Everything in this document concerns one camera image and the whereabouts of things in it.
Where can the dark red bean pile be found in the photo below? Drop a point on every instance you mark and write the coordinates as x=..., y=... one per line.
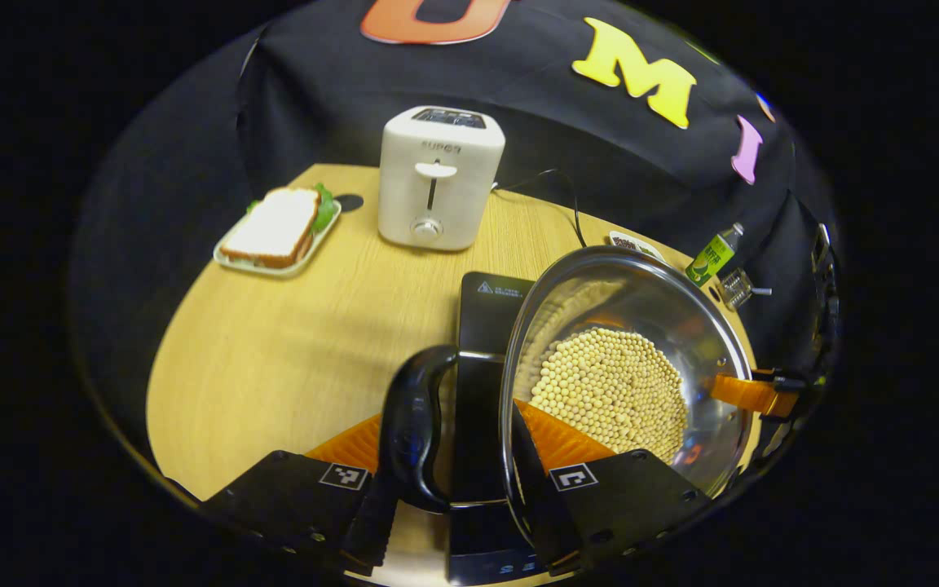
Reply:
x=627, y=243

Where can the sandwich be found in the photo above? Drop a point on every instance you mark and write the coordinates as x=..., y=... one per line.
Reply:
x=274, y=224

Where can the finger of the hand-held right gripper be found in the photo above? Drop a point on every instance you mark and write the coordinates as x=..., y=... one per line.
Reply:
x=747, y=393

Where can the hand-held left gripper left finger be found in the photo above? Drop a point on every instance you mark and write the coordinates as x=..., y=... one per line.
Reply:
x=376, y=526

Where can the black induction cooktop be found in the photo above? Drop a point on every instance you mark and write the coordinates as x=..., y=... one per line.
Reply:
x=490, y=318

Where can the pale green rectangular plate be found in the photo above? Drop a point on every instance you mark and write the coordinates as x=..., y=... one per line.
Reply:
x=320, y=240

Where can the white divided tray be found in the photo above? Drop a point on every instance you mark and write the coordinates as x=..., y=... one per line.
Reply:
x=616, y=236

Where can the large soybean pile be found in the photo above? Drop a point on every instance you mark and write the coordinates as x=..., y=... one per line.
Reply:
x=608, y=383

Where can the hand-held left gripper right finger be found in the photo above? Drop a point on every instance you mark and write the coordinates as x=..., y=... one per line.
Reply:
x=543, y=497

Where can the black table grommet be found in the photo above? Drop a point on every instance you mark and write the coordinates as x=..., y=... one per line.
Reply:
x=349, y=202

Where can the white toaster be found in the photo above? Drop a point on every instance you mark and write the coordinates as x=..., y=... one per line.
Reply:
x=453, y=204

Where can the green label drink bottle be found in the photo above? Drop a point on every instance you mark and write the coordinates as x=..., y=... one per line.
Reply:
x=710, y=259

